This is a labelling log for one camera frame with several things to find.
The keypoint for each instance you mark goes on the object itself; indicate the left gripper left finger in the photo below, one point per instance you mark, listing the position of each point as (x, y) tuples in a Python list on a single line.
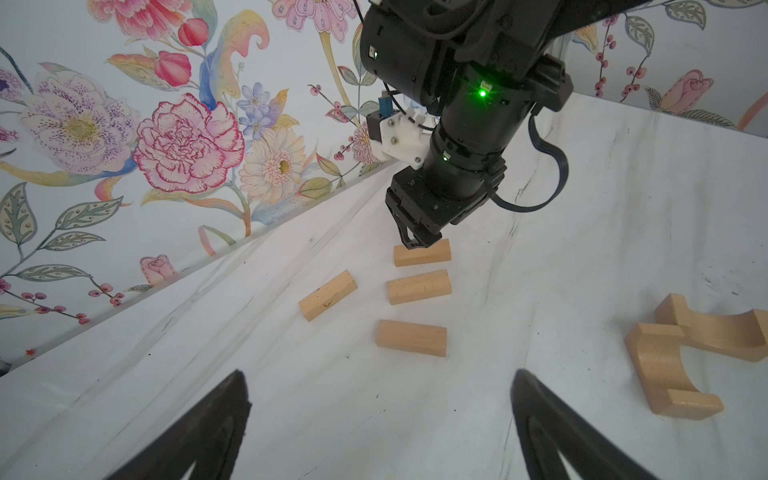
[(202, 444)]

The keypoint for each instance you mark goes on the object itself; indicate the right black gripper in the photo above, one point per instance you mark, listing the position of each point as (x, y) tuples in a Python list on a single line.
[(423, 202)]

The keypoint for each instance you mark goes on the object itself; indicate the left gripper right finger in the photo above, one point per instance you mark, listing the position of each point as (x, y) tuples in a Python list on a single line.
[(552, 434)]

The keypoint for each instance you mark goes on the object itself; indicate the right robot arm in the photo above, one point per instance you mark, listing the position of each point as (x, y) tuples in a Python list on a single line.
[(460, 78)]

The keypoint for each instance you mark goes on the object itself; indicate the wood arch block left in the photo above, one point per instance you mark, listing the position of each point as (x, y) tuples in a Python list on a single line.
[(655, 351)]

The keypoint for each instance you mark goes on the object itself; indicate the wood arch block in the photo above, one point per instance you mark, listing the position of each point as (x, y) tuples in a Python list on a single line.
[(655, 351), (742, 336)]

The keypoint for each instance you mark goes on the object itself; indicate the wood arch block right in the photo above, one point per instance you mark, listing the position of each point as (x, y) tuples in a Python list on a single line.
[(742, 336)]

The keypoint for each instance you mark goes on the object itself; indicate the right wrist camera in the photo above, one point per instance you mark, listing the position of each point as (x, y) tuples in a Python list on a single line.
[(397, 136)]

